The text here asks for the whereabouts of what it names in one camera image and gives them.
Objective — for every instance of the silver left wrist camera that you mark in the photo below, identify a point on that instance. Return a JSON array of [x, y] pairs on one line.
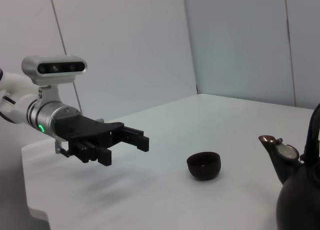
[[55, 68]]

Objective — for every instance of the black round teapot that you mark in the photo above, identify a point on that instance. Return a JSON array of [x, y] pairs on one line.
[[300, 190]]

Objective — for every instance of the dark brown teacup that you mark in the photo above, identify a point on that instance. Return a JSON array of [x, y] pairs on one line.
[[203, 167]]

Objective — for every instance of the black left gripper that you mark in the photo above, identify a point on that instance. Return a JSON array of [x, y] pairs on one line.
[[82, 128]]

